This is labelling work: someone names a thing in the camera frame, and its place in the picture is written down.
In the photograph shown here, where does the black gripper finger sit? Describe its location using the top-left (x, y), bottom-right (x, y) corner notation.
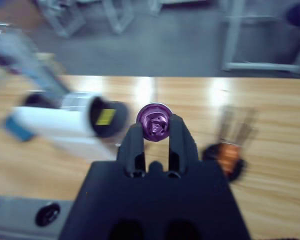
top-left (117, 123), bottom-right (146, 173)
top-left (167, 113), bottom-right (200, 173)

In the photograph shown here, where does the purple coffee capsule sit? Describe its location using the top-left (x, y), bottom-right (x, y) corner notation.
top-left (135, 102), bottom-right (173, 142)

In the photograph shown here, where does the white capsule coffee machine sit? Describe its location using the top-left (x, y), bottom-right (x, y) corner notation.
top-left (0, 32), bottom-right (131, 162)

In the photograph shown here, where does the orange coffee capsule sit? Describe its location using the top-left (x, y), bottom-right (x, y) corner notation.
top-left (219, 149), bottom-right (241, 160)
top-left (218, 141), bottom-right (241, 152)
top-left (221, 157), bottom-right (240, 167)

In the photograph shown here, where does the black capsule holder with rods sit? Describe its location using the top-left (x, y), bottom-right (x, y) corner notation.
top-left (202, 104), bottom-right (248, 183)

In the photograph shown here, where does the teal plastic tray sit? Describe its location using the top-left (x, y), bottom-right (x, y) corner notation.
top-left (0, 109), bottom-right (37, 143)

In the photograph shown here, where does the white metal frame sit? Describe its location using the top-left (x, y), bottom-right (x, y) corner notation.
top-left (39, 0), bottom-right (87, 38)
top-left (221, 0), bottom-right (300, 75)
top-left (104, 0), bottom-right (135, 35)

